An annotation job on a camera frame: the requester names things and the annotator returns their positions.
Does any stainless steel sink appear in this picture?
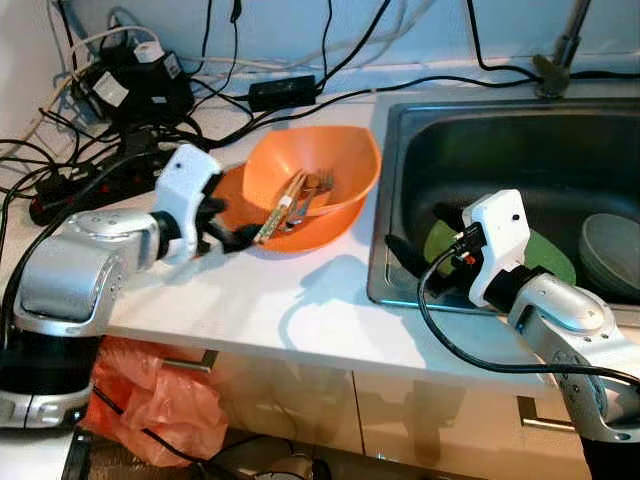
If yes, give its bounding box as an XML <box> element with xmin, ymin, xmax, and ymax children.
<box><xmin>367</xmin><ymin>97</ymin><xmax>640</xmax><ymax>321</ymax></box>

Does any orange plastic bag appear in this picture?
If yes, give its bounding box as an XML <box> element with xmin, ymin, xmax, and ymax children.
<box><xmin>80</xmin><ymin>335</ymin><xmax>229</xmax><ymax>468</ymax></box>

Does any metal fork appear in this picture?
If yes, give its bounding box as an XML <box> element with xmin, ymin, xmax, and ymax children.
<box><xmin>295</xmin><ymin>168</ymin><xmax>336</xmax><ymax>226</ymax></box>

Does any green plate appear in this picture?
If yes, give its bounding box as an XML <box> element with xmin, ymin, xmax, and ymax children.
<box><xmin>423</xmin><ymin>220</ymin><xmax>577</xmax><ymax>286</ymax></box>

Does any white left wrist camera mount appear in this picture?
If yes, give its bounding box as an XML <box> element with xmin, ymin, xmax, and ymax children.
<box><xmin>153</xmin><ymin>143</ymin><xmax>223</xmax><ymax>263</ymax></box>

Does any dark metal faucet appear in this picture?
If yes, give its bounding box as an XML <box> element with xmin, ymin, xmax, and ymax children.
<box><xmin>532</xmin><ymin>0</ymin><xmax>593</xmax><ymax>99</ymax></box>

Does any metal wire rack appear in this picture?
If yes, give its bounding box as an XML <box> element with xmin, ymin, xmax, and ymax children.
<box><xmin>60</xmin><ymin>430</ymin><xmax>231</xmax><ymax>480</ymax></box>

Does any black power strip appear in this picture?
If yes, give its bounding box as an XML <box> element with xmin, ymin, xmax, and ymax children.
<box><xmin>28</xmin><ymin>150</ymin><xmax>176</xmax><ymax>226</ymax></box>

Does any black power adapter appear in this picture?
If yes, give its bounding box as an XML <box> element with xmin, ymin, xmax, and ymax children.
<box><xmin>247</xmin><ymin>75</ymin><xmax>319</xmax><ymax>111</ymax></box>

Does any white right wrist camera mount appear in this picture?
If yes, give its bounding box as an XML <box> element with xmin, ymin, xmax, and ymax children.
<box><xmin>460</xmin><ymin>189</ymin><xmax>531</xmax><ymax>308</ymax></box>

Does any black wall cable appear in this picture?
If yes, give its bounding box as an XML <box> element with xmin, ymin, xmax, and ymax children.
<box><xmin>466</xmin><ymin>0</ymin><xmax>543</xmax><ymax>79</ymax></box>

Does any orange plastic bowl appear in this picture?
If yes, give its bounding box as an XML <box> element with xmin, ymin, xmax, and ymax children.
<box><xmin>242</xmin><ymin>125</ymin><xmax>382</xmax><ymax>236</ymax></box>

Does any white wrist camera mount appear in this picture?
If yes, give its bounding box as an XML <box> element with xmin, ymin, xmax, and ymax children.
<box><xmin>153</xmin><ymin>143</ymin><xmax>223</xmax><ymax>263</ymax></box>
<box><xmin>460</xmin><ymin>189</ymin><xmax>531</xmax><ymax>308</ymax></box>

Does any grey bowl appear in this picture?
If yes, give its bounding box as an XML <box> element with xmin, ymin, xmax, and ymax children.
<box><xmin>578</xmin><ymin>213</ymin><xmax>640</xmax><ymax>297</ymax></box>

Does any white kitchen cabinet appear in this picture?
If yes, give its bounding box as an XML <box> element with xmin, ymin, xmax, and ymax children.
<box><xmin>60</xmin><ymin>330</ymin><xmax>640</xmax><ymax>471</ymax></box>

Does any grey robot foot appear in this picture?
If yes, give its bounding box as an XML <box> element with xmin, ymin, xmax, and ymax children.
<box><xmin>255</xmin><ymin>455</ymin><xmax>331</xmax><ymax>480</ymax></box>

